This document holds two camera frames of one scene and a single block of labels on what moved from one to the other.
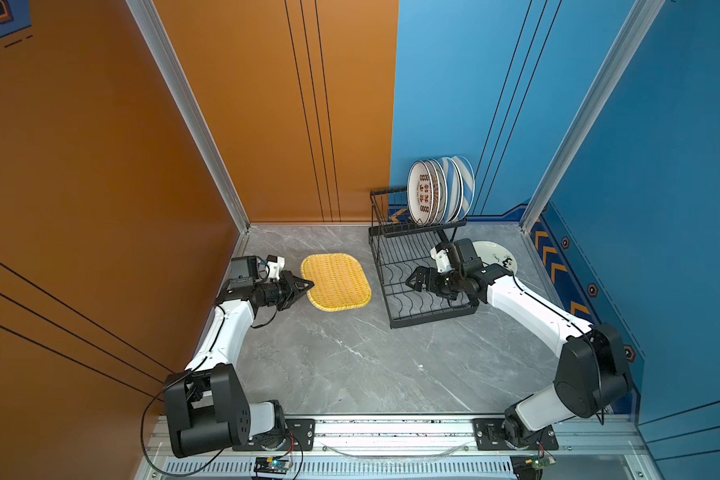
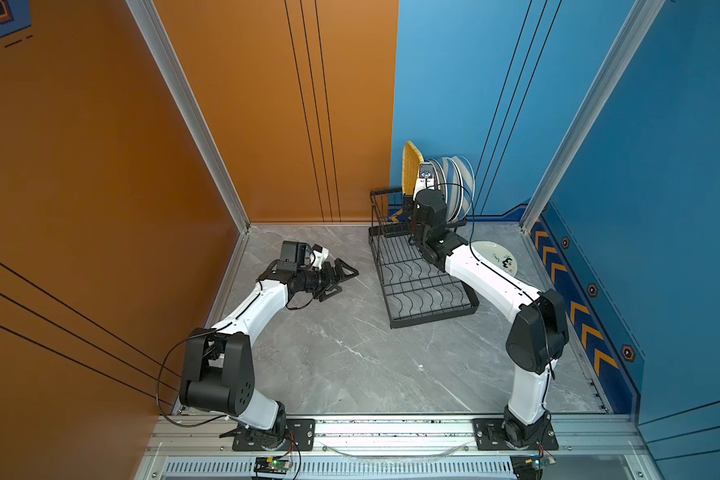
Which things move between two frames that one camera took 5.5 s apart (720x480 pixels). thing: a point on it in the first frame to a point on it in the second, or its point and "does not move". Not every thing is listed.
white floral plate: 493,253 does not move
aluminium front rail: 606,438 does not move
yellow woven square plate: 339,282 to 411,162
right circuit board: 530,466 does not move
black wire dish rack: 400,245 does not move
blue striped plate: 455,189 does not move
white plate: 469,185 does not move
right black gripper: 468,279 to 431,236
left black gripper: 291,294 to 329,282
